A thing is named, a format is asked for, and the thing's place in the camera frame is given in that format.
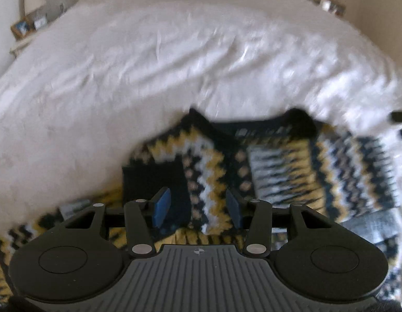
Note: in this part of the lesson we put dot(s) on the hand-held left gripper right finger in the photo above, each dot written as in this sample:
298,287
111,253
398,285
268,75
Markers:
234,206

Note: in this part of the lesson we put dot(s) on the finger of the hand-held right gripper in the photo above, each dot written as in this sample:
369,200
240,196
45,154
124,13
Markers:
400,116

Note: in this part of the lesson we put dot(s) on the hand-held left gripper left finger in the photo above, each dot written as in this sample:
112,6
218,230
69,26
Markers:
162,206

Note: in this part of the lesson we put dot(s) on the navy yellow patterned knit sweater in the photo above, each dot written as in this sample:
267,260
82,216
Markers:
217,172

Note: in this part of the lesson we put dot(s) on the white bed cover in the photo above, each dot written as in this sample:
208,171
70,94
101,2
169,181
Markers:
149,71

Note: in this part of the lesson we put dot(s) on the white nightstand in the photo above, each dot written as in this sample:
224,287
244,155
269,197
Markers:
24,44

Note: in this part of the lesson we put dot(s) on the cream shade table lamp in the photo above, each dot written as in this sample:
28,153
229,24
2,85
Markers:
33,0

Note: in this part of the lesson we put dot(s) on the silver picture frame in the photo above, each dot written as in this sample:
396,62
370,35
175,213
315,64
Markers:
40,22

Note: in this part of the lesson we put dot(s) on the wooden picture frame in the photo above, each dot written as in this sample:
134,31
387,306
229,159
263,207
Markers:
21,28

